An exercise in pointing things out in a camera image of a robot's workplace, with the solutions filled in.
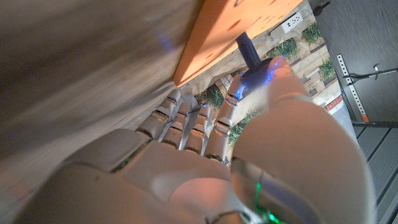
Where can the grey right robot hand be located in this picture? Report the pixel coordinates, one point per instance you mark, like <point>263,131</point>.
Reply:
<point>248,174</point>

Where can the blue peg toy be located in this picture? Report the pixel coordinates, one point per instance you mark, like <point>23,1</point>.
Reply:
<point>247,49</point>

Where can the orange peg board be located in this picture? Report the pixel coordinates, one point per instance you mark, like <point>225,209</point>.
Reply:
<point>224,31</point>

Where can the printed fabric backdrop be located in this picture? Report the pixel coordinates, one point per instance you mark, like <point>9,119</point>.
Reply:
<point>308,62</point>

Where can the white power strip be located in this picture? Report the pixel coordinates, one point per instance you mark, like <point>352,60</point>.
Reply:
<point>287,25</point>

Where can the white perforated metal rail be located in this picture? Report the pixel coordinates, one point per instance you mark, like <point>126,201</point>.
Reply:
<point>353,88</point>

